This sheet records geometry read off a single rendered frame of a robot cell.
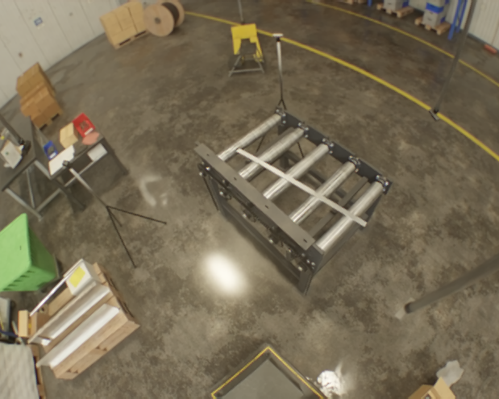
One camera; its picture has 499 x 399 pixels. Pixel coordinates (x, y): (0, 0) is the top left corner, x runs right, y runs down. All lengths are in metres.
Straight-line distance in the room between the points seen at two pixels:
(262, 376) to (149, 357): 1.48
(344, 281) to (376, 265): 0.40
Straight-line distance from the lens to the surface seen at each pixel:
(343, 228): 2.01
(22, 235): 3.39
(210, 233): 3.06
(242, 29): 6.38
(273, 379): 1.85
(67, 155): 3.87
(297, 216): 2.00
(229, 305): 2.77
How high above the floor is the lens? 2.68
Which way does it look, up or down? 57 degrees down
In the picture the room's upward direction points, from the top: 13 degrees counter-clockwise
